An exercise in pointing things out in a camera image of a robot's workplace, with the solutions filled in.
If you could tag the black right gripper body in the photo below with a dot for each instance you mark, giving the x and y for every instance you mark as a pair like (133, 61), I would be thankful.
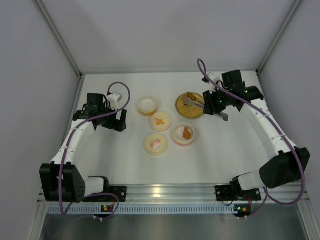
(213, 103)

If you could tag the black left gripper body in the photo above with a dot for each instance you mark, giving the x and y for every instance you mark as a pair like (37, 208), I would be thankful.
(118, 121)

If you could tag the fried food piece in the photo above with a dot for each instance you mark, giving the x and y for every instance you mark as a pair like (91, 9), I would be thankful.
(191, 96)
(186, 133)

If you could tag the metal tongs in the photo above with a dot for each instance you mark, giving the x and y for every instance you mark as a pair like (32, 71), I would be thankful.
(201, 104)

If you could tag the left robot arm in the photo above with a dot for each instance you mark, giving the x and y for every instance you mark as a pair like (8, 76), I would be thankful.
(61, 179)

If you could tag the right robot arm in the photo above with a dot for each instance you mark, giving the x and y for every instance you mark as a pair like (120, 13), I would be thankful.
(285, 161)

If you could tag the orange lunch bowl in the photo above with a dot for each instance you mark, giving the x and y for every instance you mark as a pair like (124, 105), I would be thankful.
(147, 105)

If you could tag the pink lunch bowl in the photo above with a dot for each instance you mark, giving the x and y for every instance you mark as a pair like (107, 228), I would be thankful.
(178, 134)

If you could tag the round bamboo tray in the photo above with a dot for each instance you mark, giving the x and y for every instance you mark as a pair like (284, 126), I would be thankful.
(189, 112)

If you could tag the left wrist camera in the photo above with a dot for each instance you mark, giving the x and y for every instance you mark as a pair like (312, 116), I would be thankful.
(114, 100)

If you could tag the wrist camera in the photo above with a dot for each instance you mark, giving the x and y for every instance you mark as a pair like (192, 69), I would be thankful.
(217, 79)
(114, 100)

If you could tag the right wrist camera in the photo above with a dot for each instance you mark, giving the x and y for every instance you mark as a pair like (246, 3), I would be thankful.
(217, 79)

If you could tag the cream lid orange handle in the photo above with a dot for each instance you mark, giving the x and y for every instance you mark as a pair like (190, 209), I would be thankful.
(160, 121)

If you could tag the cream lid pink handle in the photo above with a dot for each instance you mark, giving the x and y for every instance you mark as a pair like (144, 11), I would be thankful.
(155, 144)

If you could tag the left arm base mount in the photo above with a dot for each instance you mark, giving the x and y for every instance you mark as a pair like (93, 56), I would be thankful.
(113, 193)

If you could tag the aluminium front rail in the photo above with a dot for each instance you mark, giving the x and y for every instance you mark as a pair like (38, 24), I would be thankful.
(178, 194)

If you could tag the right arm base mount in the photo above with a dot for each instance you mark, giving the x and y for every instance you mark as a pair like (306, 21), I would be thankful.
(232, 192)

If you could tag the slotted cable duct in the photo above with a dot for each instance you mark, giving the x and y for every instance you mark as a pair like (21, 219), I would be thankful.
(151, 209)

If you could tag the left aluminium frame post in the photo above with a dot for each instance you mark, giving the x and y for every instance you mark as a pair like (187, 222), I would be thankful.
(39, 4)

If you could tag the aluminium frame post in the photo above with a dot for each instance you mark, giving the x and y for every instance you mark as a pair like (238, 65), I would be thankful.
(39, 4)
(293, 10)

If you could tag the right aluminium frame post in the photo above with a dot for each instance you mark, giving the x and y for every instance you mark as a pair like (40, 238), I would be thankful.
(293, 10)

